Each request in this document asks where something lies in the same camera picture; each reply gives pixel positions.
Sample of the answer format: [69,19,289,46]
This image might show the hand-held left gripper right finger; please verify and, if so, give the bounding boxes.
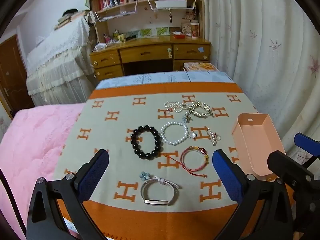
[212,149,294,240]

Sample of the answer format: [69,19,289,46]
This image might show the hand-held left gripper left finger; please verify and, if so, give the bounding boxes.
[26,149,110,240]

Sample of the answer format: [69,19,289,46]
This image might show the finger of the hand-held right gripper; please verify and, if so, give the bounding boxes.
[267,151,314,182]
[294,132,320,168]

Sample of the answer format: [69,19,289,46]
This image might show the pink jewelry box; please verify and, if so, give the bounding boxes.
[231,113,287,176]

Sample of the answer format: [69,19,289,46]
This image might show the silver chain charm bracelet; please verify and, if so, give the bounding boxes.
[197,127,222,147]

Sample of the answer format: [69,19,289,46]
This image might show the red cord bracelet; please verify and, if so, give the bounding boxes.
[164,146,209,178]

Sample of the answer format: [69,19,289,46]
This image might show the black bead bracelet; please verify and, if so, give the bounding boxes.
[130,127,163,160]

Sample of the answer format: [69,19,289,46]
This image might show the silver bangle bracelet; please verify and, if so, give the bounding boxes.
[140,176,180,206]

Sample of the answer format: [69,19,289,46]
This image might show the gold crystal bracelet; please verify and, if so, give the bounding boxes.
[189,101,214,118]

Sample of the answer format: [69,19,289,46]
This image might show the white pearl bracelet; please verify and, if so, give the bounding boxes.
[160,122,189,146]

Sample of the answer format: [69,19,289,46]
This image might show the pink fluffy blanket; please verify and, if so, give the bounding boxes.
[0,102,87,240]

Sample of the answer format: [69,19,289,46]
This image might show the orange beige patterned blanket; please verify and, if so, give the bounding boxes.
[54,81,295,240]

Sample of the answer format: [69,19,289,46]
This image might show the white floral curtain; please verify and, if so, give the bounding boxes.
[201,0,320,155]

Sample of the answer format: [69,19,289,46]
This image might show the pale blue bed sheet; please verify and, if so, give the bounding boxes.
[96,71,234,90]

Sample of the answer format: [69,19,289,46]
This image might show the orange cover magazine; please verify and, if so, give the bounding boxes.
[184,62,218,72]

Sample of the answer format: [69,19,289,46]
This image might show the white lace furniture cover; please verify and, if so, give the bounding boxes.
[26,10,97,105]

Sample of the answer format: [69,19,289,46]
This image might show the wooden desk with drawers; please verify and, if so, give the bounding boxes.
[89,35,211,80]

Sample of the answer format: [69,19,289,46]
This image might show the brown wooden door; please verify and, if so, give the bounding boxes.
[0,35,34,113]

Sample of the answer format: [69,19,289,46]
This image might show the printed tin canister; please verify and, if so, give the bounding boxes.
[190,22,200,39]

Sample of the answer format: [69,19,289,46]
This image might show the row of green picture cards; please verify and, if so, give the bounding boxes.
[125,27,170,38]

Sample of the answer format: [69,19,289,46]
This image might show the stack of books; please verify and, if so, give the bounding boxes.
[54,9,85,30]

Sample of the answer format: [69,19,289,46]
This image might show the wooden bookshelf hutch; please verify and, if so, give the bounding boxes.
[89,0,204,43]

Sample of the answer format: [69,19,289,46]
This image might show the row of red books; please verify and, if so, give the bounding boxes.
[99,0,125,10]

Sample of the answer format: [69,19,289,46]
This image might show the white plastic tray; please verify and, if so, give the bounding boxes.
[154,0,188,9]

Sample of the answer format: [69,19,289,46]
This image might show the white wire rack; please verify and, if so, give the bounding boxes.
[94,0,138,22]
[147,0,197,12]

